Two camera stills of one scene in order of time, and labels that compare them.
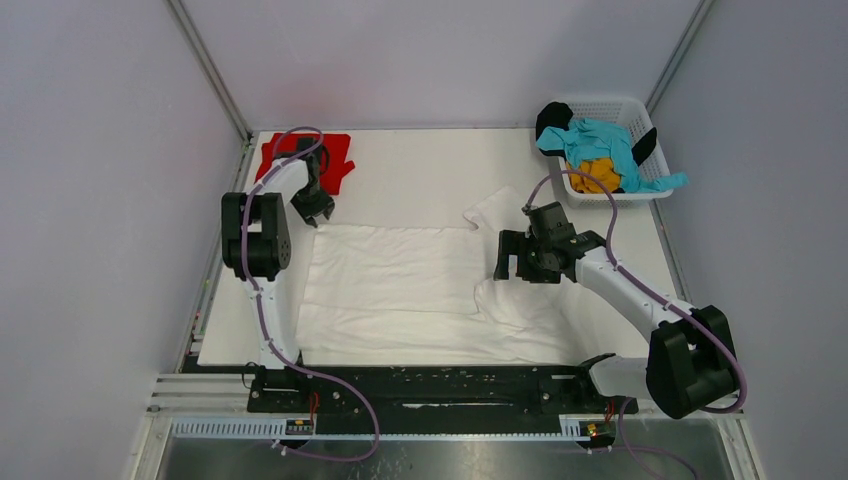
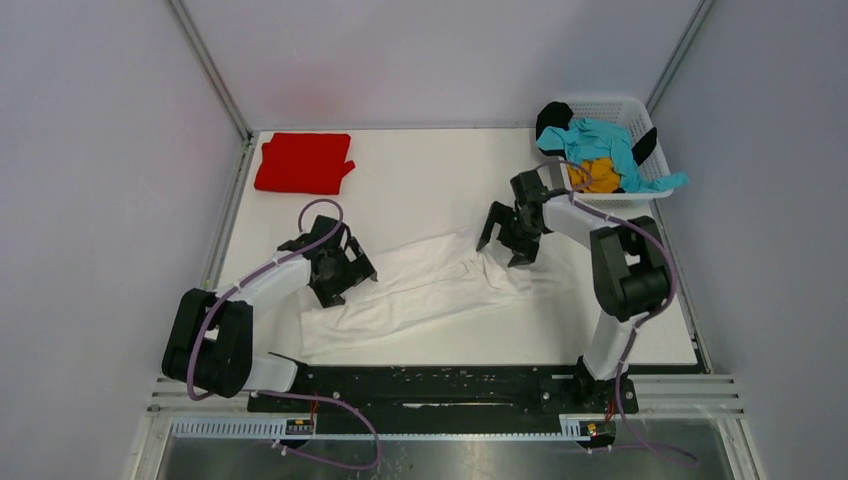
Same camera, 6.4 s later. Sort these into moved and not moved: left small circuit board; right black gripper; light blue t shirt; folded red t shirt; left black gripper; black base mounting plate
Moved: right black gripper; left black gripper
Not moved: left small circuit board; black base mounting plate; light blue t shirt; folded red t shirt
